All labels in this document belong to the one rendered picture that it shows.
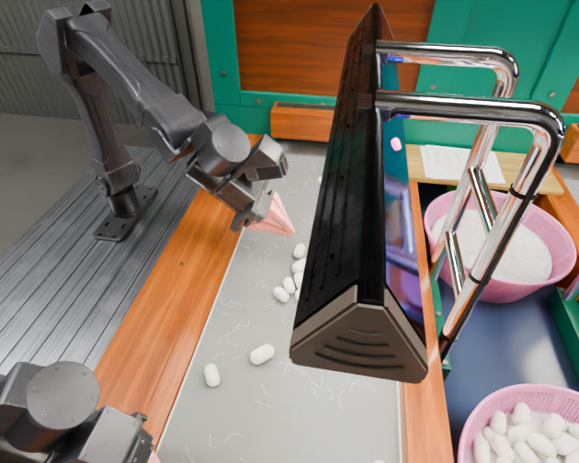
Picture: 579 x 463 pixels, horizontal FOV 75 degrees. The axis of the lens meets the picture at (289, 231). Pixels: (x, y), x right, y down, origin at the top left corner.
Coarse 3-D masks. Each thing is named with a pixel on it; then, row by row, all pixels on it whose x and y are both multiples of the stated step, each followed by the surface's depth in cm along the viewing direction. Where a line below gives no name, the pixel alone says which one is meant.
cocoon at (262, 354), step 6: (258, 348) 55; (264, 348) 55; (270, 348) 55; (252, 354) 55; (258, 354) 54; (264, 354) 55; (270, 354) 55; (252, 360) 54; (258, 360) 54; (264, 360) 55
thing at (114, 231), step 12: (120, 192) 85; (132, 192) 87; (144, 192) 96; (156, 192) 97; (120, 204) 86; (132, 204) 88; (144, 204) 93; (108, 216) 89; (120, 216) 88; (132, 216) 89; (96, 228) 86; (108, 228) 86; (120, 228) 86; (108, 240) 84; (120, 240) 84
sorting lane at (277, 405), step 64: (256, 256) 71; (256, 320) 61; (192, 384) 53; (256, 384) 53; (320, 384) 53; (384, 384) 53; (192, 448) 47; (256, 448) 47; (320, 448) 47; (384, 448) 47
